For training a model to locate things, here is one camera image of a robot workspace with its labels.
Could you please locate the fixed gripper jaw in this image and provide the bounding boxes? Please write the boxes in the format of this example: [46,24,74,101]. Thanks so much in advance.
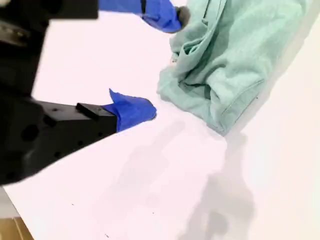
[29,88,158,177]

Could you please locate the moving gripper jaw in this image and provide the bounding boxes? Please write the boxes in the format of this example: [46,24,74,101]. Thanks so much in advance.
[49,0,191,34]

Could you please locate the pale green T-shirt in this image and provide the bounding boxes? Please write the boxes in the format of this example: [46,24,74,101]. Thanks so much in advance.
[156,0,316,137]

